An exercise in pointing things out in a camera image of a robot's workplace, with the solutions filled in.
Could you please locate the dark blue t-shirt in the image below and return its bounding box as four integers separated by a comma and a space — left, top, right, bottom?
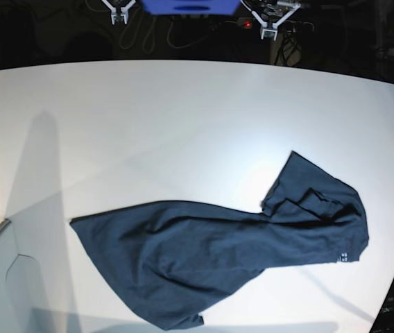
70, 153, 369, 331

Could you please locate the blue plastic bin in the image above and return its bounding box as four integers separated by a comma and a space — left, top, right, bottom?
142, 0, 241, 15

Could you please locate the black power strip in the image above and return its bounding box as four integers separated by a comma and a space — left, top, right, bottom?
225, 17, 313, 33

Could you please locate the grey looped cable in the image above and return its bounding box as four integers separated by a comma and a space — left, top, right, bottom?
119, 13, 219, 50

